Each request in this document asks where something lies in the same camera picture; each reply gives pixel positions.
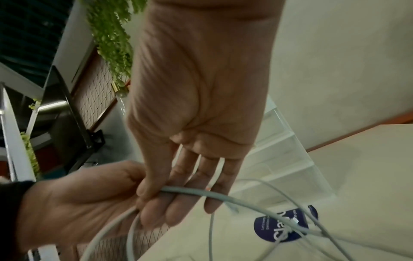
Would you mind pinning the person's left hand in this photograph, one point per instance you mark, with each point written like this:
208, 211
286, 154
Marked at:
80, 204

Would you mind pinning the white drawer organizer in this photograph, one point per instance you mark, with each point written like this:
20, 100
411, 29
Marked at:
290, 163

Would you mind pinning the person's right hand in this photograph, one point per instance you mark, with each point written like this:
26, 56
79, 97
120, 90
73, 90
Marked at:
200, 89

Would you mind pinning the white table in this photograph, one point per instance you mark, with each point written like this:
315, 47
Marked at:
371, 178

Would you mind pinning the green fern plant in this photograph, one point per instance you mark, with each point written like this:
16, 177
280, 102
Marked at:
30, 150

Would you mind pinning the clear glass plant tube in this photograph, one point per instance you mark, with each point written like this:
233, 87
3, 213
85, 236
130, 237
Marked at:
121, 94

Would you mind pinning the purple round sticker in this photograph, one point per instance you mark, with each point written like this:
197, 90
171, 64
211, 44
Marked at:
267, 229

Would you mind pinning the white window frame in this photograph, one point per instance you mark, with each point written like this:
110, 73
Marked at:
16, 142

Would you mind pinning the black metal frame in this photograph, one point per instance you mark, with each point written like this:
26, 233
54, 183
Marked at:
74, 109

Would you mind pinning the green hanging plant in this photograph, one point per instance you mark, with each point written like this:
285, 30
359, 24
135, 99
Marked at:
109, 30

